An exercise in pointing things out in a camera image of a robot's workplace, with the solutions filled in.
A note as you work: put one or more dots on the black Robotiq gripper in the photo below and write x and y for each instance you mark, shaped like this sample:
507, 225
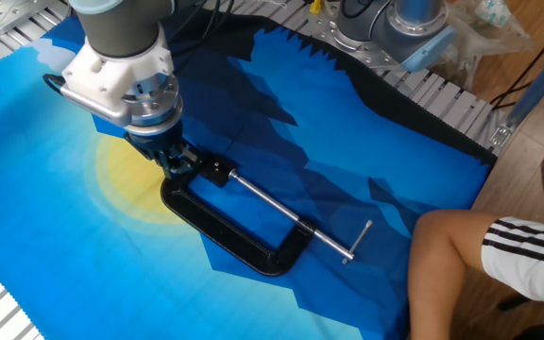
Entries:
158, 139

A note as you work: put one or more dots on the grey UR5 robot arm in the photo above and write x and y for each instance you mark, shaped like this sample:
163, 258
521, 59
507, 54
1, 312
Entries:
121, 38

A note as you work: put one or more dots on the black clock movement block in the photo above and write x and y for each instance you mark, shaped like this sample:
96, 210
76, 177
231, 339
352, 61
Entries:
217, 172

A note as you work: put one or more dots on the black C-clamp with steel screw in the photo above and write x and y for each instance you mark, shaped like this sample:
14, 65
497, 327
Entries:
234, 241

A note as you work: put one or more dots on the blue landscape print cloth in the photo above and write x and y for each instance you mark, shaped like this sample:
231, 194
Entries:
88, 283

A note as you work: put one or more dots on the small yellow object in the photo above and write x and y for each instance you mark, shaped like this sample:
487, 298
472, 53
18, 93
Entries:
316, 5

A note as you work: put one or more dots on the silver metal mounting plate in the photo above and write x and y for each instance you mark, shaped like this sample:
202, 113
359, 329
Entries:
7, 11

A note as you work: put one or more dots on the bare person's leg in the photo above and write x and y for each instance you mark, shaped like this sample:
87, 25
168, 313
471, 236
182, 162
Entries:
437, 264

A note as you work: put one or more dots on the crumpled clear plastic bag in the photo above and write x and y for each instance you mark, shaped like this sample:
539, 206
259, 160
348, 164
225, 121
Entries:
480, 38

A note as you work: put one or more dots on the white shorts with black stripes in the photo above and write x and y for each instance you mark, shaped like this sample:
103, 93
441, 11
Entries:
532, 264

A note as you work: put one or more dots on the aluminium frame bar with bracket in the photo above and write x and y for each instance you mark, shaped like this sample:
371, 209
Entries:
536, 85

